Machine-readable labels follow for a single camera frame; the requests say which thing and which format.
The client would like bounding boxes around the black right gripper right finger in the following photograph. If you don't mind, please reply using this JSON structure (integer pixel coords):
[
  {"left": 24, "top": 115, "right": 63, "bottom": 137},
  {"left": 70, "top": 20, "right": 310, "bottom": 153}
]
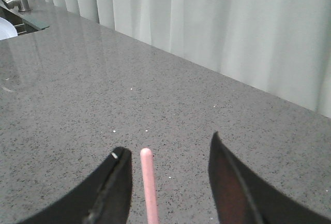
[{"left": 208, "top": 132, "right": 330, "bottom": 223}]

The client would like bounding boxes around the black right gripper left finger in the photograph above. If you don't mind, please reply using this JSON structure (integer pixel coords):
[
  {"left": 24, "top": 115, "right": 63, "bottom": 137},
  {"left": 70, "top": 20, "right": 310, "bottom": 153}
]
[{"left": 22, "top": 147, "right": 132, "bottom": 223}]

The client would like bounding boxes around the pink chopstick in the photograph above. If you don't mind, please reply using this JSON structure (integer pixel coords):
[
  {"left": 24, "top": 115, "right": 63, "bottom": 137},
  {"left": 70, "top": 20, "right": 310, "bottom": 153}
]
[{"left": 140, "top": 148, "right": 159, "bottom": 224}]

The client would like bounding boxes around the white curtain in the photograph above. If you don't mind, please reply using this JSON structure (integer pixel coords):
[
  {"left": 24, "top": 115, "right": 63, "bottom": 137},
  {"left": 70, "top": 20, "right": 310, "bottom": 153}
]
[{"left": 45, "top": 0, "right": 330, "bottom": 116}]

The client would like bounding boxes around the kitchen sink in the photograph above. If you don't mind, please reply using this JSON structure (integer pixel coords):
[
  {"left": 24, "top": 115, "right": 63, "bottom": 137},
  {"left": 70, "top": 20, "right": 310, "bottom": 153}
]
[{"left": 1, "top": 6, "right": 49, "bottom": 36}]

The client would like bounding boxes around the white plate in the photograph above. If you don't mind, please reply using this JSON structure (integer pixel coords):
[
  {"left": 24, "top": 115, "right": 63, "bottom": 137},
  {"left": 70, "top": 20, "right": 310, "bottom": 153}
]
[{"left": 0, "top": 18, "right": 18, "bottom": 40}]

